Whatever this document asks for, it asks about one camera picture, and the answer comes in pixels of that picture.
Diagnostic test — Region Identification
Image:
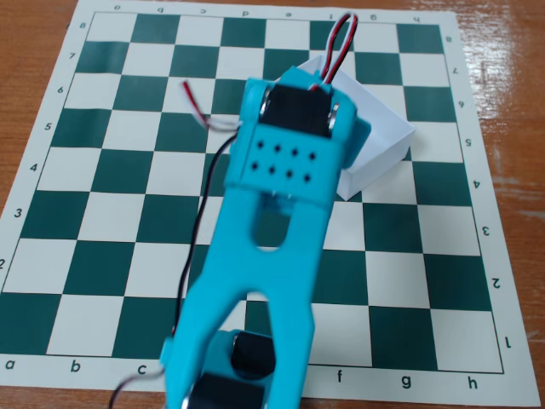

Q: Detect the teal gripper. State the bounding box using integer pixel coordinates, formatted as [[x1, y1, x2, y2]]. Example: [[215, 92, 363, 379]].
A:
[[340, 118, 373, 173]]

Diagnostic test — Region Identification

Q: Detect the white open cardboard box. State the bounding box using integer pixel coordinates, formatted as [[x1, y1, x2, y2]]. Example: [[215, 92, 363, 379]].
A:
[[293, 54, 416, 202]]

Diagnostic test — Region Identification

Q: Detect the green white chessboard mat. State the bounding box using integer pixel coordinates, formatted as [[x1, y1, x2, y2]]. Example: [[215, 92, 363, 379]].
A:
[[0, 0, 542, 409]]

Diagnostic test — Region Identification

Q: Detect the red white black looped cable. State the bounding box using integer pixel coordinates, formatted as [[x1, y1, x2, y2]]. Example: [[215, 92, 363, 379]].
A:
[[310, 13, 359, 92]]

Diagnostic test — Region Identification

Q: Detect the red white black cable bundle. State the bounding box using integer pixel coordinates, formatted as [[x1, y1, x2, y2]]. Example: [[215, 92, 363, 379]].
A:
[[107, 80, 244, 409]]

